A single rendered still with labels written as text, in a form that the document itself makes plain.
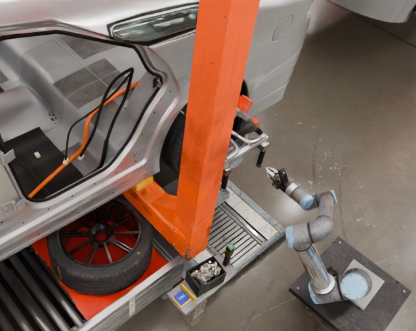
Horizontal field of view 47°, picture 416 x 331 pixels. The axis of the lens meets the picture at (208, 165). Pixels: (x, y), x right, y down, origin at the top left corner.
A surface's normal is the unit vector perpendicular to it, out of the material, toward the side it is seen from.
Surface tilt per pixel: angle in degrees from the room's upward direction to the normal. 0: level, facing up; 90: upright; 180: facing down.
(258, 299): 0
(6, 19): 36
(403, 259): 0
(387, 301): 0
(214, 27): 90
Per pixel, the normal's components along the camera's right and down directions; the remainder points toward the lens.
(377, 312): 0.12, -0.66
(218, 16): -0.72, 0.45
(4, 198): 0.68, 0.59
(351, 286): -0.28, -0.15
